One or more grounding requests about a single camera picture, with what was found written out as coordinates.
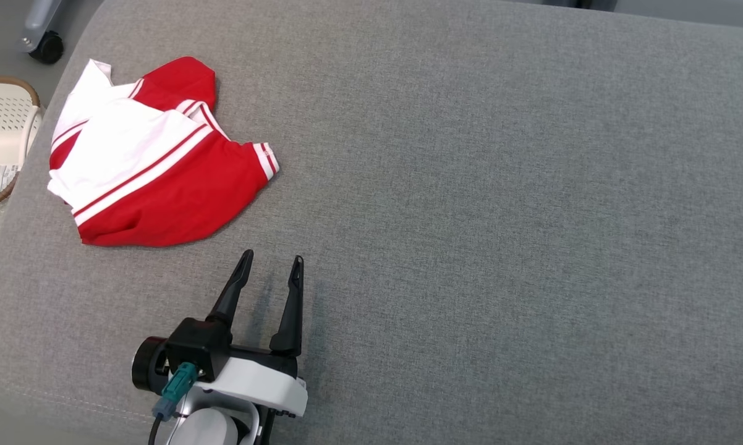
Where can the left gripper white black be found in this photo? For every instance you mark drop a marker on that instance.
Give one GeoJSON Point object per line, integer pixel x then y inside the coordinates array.
{"type": "Point", "coordinates": [254, 383]}

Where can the red and white shirt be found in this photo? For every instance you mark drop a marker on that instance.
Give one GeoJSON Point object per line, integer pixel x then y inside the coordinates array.
{"type": "Point", "coordinates": [161, 191]}

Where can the cream laundry basket brown rim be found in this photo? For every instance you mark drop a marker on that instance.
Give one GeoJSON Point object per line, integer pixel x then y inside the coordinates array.
{"type": "Point", "coordinates": [0, 123]}

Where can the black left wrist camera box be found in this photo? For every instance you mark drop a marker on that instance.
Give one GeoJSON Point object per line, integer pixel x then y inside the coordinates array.
{"type": "Point", "coordinates": [198, 346]}

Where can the grey cart frame with caster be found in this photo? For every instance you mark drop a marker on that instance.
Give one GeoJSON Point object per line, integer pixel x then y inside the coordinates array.
{"type": "Point", "coordinates": [44, 31]}

